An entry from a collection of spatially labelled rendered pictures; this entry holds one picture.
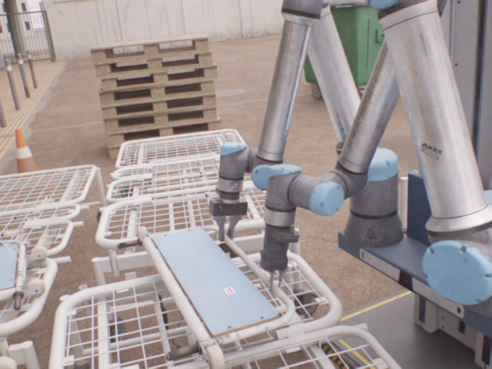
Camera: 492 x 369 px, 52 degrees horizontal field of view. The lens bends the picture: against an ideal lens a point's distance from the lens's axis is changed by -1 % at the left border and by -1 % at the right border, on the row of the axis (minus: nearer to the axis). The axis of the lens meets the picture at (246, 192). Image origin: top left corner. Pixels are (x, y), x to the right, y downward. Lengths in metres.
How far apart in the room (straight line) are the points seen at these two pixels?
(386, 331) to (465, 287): 0.76
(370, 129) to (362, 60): 5.89
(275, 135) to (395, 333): 0.79
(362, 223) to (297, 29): 0.61
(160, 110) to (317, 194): 4.33
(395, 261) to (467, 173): 0.53
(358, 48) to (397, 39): 6.05
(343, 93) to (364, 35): 5.51
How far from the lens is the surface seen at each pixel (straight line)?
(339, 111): 1.71
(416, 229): 1.68
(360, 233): 1.63
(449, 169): 1.09
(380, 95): 1.31
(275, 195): 1.41
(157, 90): 5.55
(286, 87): 1.55
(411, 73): 1.08
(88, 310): 2.04
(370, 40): 7.30
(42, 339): 2.71
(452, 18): 1.57
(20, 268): 2.10
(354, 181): 1.42
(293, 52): 1.54
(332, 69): 1.68
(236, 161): 1.75
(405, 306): 2.00
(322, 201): 1.32
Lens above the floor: 1.39
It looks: 20 degrees down
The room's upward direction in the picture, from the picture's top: 5 degrees counter-clockwise
